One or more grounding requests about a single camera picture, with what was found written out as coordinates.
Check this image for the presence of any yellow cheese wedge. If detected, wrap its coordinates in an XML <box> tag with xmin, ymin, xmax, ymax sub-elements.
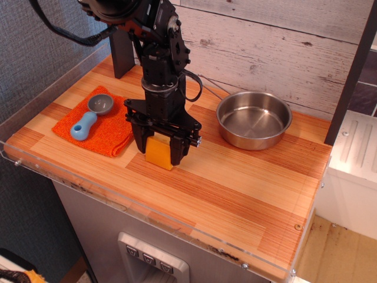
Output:
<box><xmin>145</xmin><ymin>134</ymin><xmax>173</xmax><ymax>170</ymax></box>

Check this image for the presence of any dark vertical post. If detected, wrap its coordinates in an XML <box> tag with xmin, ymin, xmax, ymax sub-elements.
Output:
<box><xmin>324</xmin><ymin>1</ymin><xmax>376</xmax><ymax>146</ymax></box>
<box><xmin>110</xmin><ymin>29</ymin><xmax>135</xmax><ymax>79</ymax></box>

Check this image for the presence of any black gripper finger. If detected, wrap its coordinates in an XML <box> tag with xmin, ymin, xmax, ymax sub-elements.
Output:
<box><xmin>170</xmin><ymin>136</ymin><xmax>190</xmax><ymax>166</ymax></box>
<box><xmin>131</xmin><ymin>123</ymin><xmax>154</xmax><ymax>153</ymax></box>

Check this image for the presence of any orange black object corner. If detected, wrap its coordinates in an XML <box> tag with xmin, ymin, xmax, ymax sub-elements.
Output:
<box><xmin>1</xmin><ymin>269</ymin><xmax>46</xmax><ymax>283</ymax></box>

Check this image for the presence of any blue grey measuring scoop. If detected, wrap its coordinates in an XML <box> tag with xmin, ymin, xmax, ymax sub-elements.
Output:
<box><xmin>70</xmin><ymin>94</ymin><xmax>114</xmax><ymax>141</ymax></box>

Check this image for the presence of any dark right vertical post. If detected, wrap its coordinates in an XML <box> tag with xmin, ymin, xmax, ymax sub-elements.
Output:
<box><xmin>324</xmin><ymin>1</ymin><xmax>376</xmax><ymax>146</ymax></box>

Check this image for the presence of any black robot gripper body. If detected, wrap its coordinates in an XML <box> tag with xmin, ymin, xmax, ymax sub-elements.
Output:
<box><xmin>124</xmin><ymin>76</ymin><xmax>201</xmax><ymax>147</ymax></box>

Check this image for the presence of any stainless steel pot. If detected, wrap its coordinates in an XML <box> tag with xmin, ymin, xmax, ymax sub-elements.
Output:
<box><xmin>204</xmin><ymin>86</ymin><xmax>293</xmax><ymax>151</ymax></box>

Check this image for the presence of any dark left vertical post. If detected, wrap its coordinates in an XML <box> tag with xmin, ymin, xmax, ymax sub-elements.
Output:
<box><xmin>110</xmin><ymin>29</ymin><xmax>135</xmax><ymax>79</ymax></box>

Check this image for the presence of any orange knitted cloth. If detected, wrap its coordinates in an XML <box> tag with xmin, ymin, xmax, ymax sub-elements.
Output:
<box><xmin>52</xmin><ymin>86</ymin><xmax>133</xmax><ymax>157</ymax></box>

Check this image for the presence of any grey toy fridge cabinet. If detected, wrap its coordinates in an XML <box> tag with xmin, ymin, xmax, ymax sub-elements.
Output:
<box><xmin>53</xmin><ymin>182</ymin><xmax>267</xmax><ymax>282</ymax></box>

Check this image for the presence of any silver dispenser button panel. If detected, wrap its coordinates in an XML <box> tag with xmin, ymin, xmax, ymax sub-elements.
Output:
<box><xmin>117</xmin><ymin>232</ymin><xmax>190</xmax><ymax>282</ymax></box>

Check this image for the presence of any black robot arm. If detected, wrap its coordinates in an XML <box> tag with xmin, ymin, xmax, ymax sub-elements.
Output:
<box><xmin>80</xmin><ymin>1</ymin><xmax>203</xmax><ymax>166</ymax></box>

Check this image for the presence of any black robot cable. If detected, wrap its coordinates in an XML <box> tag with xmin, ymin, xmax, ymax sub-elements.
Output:
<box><xmin>28</xmin><ymin>0</ymin><xmax>204</xmax><ymax>103</ymax></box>

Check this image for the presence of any clear acrylic guard rail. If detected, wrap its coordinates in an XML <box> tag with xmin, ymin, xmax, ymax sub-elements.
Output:
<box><xmin>5</xmin><ymin>58</ymin><xmax>330</xmax><ymax>282</ymax></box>

